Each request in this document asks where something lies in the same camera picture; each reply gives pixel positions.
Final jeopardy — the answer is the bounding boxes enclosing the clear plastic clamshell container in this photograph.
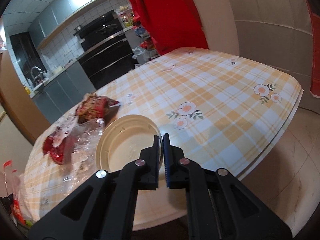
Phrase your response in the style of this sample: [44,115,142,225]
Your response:
[59,116,105,185]

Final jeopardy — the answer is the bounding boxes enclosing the red snack bag on floor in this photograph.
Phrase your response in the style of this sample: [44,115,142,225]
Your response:
[3,160,26,225]

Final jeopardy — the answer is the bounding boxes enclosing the red hanging apron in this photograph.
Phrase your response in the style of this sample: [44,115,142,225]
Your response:
[129,0,208,55]

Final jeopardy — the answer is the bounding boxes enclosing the yellow plaid tablecloth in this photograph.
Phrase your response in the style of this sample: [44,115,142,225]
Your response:
[24,48,303,230]

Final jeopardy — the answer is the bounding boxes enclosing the wire storage rack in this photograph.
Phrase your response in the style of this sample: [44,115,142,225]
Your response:
[116,5,159,64]

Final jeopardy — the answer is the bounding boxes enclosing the crumpled red paper bag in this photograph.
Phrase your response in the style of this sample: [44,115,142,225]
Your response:
[75,93,120,124]

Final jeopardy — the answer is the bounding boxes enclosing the chrome sink faucet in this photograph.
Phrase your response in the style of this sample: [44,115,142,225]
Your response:
[30,66,47,85]

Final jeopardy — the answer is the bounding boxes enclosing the round white plastic lid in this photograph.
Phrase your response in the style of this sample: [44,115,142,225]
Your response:
[95,114,162,172]

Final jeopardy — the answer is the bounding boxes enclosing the black built-in oven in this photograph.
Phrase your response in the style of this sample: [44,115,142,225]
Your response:
[74,10,138,89]

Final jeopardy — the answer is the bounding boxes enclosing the grey kitchen cabinets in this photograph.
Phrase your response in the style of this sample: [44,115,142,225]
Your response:
[32,61,95,124]

